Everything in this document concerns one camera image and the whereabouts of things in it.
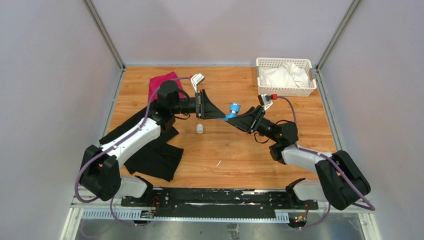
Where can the aluminium frame rail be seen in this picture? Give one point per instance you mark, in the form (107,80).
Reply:
(112,210)

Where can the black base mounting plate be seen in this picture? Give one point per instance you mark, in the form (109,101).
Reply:
(220,203)

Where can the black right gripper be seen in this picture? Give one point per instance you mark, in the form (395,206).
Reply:
(245,121)

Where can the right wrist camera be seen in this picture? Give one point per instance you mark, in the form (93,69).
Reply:
(265,101)

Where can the white plastic basket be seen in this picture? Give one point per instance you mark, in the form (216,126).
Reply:
(272,62)

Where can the black cloth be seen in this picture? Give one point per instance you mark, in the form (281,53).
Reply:
(157,158)

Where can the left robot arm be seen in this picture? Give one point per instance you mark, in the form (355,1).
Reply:
(99,175)

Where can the white cloth in basket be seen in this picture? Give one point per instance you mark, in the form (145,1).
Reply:
(286,76)

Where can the blue water faucet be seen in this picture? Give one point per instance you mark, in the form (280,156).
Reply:
(234,109)

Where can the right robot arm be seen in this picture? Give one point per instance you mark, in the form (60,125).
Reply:
(340,182)

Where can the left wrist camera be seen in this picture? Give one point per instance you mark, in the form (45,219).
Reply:
(196,80)

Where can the magenta cloth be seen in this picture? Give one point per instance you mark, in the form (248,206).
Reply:
(156,82)

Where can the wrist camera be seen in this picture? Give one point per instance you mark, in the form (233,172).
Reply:
(265,101)
(196,80)

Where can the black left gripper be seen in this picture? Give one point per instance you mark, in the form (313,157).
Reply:
(206,109)

